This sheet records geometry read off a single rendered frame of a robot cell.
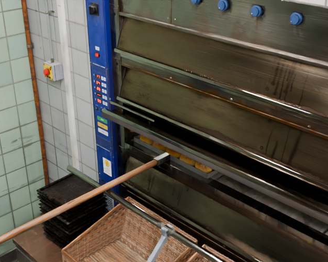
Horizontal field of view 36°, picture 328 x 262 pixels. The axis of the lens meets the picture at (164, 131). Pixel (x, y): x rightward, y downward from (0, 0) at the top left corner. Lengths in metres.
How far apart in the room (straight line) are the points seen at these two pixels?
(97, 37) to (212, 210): 1.06
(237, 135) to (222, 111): 0.13
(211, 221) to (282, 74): 0.88
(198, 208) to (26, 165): 1.49
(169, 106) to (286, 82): 0.68
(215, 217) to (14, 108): 1.58
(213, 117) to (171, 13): 0.50
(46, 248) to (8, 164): 0.75
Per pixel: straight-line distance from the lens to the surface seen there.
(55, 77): 3.07
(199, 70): 2.19
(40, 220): 2.23
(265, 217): 2.26
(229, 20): 2.07
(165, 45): 2.33
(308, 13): 1.84
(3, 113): 3.38
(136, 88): 2.57
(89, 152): 3.13
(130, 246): 2.97
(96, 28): 2.66
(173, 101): 2.39
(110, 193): 2.38
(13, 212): 3.73
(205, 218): 2.52
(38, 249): 3.06
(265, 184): 1.98
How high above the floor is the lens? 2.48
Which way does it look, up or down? 27 degrees down
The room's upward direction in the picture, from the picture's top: straight up
